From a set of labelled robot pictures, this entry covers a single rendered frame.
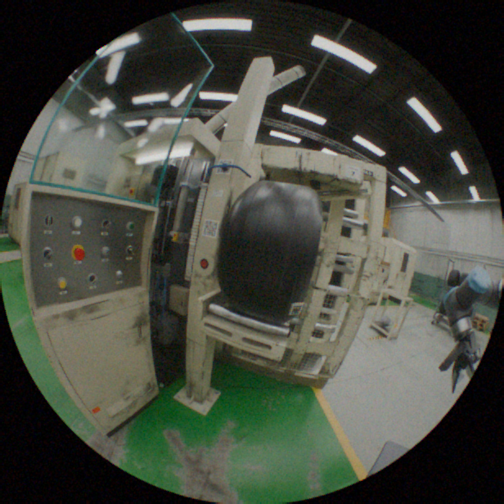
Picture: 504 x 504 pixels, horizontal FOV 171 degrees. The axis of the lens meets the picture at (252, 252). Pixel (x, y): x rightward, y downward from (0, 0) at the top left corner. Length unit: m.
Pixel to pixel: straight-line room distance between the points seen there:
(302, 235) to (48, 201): 0.76
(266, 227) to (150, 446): 1.33
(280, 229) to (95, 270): 0.66
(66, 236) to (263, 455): 1.44
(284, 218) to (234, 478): 1.32
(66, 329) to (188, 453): 0.93
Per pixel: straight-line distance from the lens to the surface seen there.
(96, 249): 0.70
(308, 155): 1.04
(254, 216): 0.48
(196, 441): 1.29
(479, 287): 0.66
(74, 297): 0.72
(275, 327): 0.65
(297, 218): 0.46
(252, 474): 1.27
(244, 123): 0.91
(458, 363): 0.75
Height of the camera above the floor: 1.22
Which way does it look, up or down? 5 degrees down
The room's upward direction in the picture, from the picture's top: 12 degrees clockwise
